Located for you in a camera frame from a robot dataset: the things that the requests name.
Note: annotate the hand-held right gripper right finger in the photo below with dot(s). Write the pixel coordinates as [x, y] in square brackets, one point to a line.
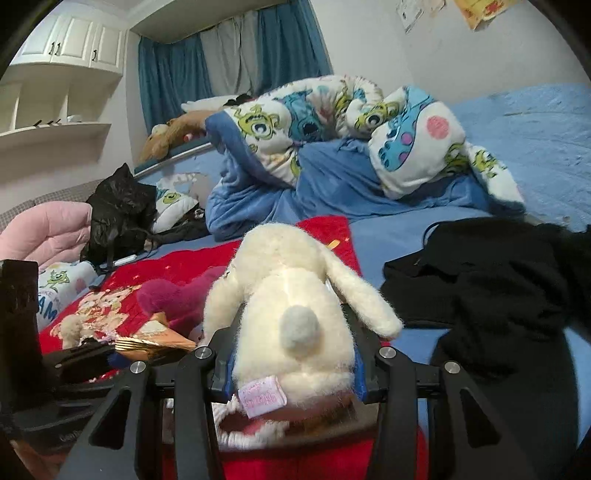
[361, 378]

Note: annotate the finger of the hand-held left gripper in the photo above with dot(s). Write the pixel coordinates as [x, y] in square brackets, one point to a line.
[78, 362]

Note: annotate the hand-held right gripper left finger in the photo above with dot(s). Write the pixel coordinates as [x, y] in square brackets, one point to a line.
[224, 381]

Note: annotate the magenta plush toy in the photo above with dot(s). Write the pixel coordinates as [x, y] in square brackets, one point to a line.
[171, 295]

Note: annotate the white plush toy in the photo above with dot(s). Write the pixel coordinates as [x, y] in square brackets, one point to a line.
[286, 286]

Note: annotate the rolled cartoon print pillow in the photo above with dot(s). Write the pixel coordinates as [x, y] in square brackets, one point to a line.
[60, 286]

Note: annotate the white lace scrunchie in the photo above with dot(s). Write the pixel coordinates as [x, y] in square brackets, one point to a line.
[231, 436]

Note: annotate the orange triangular snack packet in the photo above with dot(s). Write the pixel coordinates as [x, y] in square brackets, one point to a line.
[161, 339]

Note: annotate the pink quilt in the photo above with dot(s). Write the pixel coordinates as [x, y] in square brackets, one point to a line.
[46, 226]

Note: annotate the white plastic stick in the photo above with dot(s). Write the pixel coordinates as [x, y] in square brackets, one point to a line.
[122, 261]

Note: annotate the grey checked fabric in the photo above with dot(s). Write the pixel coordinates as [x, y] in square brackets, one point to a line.
[46, 201]

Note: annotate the black plastic bag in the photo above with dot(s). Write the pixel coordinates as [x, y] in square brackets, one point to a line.
[115, 207]

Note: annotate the black clothes pile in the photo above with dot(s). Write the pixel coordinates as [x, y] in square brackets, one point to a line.
[184, 228]

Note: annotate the black knitted clothing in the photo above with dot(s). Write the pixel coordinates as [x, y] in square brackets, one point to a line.
[498, 286]

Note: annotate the small cartoon print pillow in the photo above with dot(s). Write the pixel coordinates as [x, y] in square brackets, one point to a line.
[171, 203]

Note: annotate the white open shelf unit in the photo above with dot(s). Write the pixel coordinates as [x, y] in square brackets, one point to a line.
[55, 106]

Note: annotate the blue padded headboard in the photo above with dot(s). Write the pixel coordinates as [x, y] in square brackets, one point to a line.
[203, 161]

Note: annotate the brown plush dog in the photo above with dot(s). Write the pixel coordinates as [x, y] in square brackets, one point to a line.
[184, 124]

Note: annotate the cartoon monster printed blanket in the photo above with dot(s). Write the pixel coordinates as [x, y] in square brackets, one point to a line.
[277, 115]

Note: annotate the white plush pillow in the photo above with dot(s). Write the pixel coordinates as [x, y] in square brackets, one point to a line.
[207, 102]

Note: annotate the blue curtain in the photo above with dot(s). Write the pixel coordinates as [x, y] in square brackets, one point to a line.
[291, 41]
[171, 78]

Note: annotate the blue bed sheet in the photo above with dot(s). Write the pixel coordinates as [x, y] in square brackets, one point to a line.
[531, 138]

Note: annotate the grey curtain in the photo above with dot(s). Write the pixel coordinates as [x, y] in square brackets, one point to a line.
[226, 55]

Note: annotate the white wall cabinet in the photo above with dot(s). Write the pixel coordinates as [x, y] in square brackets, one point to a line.
[69, 37]

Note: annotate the small white wall certificate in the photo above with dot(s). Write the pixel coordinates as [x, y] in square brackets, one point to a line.
[408, 16]

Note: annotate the beige wall certificate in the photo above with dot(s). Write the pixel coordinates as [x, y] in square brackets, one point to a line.
[431, 7]

